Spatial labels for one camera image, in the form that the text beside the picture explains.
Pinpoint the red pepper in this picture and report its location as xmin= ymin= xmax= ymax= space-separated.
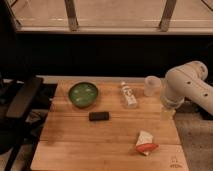
xmin=136 ymin=143 xmax=158 ymax=153

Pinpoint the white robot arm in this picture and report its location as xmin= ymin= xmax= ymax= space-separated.
xmin=160 ymin=61 xmax=213 ymax=117

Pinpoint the green ceramic bowl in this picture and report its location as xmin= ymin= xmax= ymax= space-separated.
xmin=68 ymin=82 xmax=99 ymax=108

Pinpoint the translucent plastic cup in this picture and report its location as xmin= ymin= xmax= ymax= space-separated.
xmin=144 ymin=76 xmax=162 ymax=97

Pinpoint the clear plastic bottle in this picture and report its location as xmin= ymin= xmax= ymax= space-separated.
xmin=121 ymin=82 xmax=137 ymax=108

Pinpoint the black rectangular block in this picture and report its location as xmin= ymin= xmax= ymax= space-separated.
xmin=89 ymin=112 xmax=109 ymax=121

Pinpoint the black office chair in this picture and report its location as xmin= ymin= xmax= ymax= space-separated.
xmin=0 ymin=77 xmax=46 ymax=171

